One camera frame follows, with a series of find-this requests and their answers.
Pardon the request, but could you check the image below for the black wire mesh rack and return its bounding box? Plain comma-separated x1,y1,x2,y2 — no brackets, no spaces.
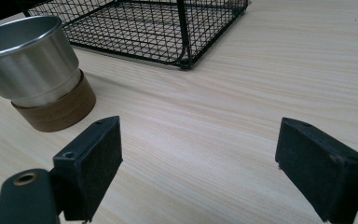
21,0,250,70

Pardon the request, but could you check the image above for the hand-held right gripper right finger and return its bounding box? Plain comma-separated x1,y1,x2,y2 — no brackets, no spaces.
274,117,358,224

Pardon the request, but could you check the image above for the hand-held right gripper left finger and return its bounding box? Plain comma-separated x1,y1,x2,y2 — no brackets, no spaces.
52,115,124,223

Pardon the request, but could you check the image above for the steel cup with brown base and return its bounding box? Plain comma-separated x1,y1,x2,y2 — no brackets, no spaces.
0,15,97,133

